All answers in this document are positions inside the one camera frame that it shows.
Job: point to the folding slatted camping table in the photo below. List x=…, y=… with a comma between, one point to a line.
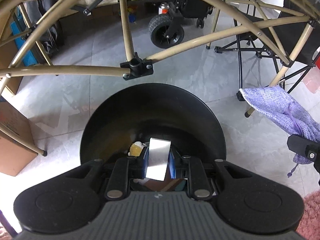
x=247, y=27

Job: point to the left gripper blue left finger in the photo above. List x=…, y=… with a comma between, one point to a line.
x=145, y=161

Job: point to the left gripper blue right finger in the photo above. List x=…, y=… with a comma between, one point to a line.
x=172, y=166

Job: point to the purple woven pouch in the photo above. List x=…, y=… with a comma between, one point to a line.
x=283, y=110

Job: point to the black wagon wheel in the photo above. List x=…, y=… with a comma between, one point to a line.
x=165, y=32

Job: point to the yellow white plush toy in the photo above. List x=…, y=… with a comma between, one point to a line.
x=136, y=149

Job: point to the black round trash bin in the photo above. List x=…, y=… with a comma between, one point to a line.
x=152, y=110

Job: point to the cardboard box with green liner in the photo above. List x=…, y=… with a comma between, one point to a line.
x=14, y=157

